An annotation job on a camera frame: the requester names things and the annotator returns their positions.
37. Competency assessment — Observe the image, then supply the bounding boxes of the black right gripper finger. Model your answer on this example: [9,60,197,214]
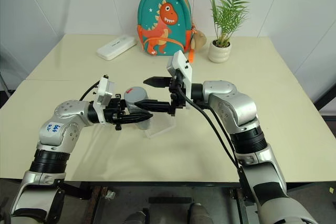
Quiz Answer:
[143,76,173,89]
[134,100,173,113]

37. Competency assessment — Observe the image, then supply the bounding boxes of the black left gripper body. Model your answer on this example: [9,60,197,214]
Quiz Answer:
[103,97,127,132]

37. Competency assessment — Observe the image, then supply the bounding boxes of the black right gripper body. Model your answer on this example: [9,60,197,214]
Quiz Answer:
[169,69,187,117]

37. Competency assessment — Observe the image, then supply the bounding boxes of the grey jar lid red mark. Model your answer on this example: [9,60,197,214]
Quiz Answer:
[123,86,149,110]

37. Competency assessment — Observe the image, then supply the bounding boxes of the clear plastic box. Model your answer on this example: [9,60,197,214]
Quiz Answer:
[143,108,177,140]

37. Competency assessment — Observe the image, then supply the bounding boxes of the white oblong case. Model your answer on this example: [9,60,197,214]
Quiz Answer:
[96,35,138,61]

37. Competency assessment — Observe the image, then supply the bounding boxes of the beige plush pendant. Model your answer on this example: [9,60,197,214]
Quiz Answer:
[191,29,207,50]

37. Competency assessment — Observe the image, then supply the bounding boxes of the teal dinosaur backpack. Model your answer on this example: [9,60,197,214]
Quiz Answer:
[136,0,193,57]

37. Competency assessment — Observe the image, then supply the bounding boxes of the white sticker blue writing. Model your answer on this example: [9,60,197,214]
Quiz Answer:
[44,121,65,136]

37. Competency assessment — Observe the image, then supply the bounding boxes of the white ceramic plant pot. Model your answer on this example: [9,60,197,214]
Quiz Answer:
[208,39,233,64]

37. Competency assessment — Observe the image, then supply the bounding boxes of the dark rounded shape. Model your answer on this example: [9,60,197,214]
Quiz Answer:
[188,202,211,224]
[123,210,151,224]

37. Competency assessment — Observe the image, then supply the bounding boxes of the green palm plant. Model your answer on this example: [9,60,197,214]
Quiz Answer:
[209,0,254,47]

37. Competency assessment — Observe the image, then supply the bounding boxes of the black metal stand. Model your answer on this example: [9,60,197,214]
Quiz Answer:
[312,77,336,122]

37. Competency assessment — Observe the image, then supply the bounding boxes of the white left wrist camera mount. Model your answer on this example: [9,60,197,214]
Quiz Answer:
[94,75,116,124]

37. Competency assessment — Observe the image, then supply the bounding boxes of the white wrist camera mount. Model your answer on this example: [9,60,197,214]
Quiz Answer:
[167,50,194,110]
[94,75,116,124]

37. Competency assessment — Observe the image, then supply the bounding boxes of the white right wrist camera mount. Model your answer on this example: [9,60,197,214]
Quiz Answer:
[167,50,194,110]

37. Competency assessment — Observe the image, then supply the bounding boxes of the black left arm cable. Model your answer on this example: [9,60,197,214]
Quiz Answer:
[78,81,101,101]

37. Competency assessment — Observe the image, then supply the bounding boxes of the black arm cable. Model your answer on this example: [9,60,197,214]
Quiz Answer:
[175,76,260,204]
[78,81,101,101]

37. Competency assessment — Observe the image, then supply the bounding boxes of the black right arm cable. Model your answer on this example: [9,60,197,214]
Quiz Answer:
[175,76,260,204]

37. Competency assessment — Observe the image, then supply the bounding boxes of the dark metal table frame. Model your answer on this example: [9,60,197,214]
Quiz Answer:
[0,174,336,224]

